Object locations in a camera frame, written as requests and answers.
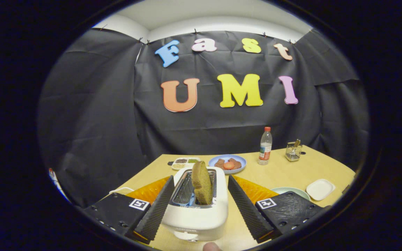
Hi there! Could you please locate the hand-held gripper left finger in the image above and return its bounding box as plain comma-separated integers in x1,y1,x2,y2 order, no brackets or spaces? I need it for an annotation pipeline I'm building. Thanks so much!
82,175,175,244

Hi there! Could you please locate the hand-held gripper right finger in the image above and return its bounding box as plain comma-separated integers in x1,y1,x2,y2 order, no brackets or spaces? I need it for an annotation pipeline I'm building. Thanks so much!
227,174,330,244

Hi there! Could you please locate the brown bread slice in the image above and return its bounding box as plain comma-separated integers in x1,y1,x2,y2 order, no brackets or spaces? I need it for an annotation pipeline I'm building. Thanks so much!
191,161,213,205

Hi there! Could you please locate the white toaster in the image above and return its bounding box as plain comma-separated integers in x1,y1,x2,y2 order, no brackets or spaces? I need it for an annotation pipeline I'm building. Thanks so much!
161,166,229,242

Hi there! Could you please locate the pale green round plate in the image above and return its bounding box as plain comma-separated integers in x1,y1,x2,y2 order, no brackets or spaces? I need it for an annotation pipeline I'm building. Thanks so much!
271,187,311,201

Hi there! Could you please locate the white divided condiment tray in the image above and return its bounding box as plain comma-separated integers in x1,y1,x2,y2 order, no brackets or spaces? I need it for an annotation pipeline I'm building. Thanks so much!
172,157,200,170

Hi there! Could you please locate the blue round plate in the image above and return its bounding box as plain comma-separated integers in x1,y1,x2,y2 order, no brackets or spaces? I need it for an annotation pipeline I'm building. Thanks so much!
208,154,247,174

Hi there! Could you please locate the clear red-capped plastic bottle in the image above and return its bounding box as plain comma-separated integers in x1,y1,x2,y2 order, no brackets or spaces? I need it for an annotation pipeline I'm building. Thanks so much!
258,127,273,165

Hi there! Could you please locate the white square plate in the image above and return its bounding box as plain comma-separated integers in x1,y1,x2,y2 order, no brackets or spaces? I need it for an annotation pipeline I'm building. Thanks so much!
306,179,336,201

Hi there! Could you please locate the black backdrop cloth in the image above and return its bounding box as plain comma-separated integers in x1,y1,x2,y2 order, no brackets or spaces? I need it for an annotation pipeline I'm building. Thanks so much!
37,28,371,210

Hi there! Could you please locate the metal wire utensil holder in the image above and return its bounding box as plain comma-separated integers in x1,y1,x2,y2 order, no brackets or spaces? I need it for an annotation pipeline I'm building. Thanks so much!
285,141,303,162

